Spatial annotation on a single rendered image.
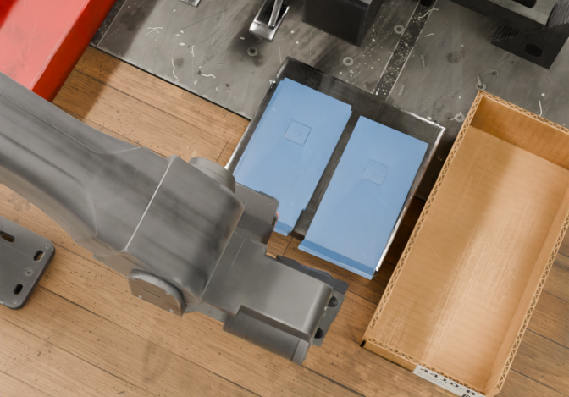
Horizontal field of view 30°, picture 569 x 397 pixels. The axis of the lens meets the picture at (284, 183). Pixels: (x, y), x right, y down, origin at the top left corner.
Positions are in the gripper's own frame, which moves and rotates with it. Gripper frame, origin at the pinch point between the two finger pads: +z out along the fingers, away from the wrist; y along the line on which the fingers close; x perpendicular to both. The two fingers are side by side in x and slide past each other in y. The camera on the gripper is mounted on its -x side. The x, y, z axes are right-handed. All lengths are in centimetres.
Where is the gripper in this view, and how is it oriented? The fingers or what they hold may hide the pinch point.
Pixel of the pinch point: (238, 227)
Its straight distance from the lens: 89.6
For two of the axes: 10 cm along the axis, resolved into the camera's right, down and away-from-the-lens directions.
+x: -9.0, -4.2, 1.0
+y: 4.0, -9.0, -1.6
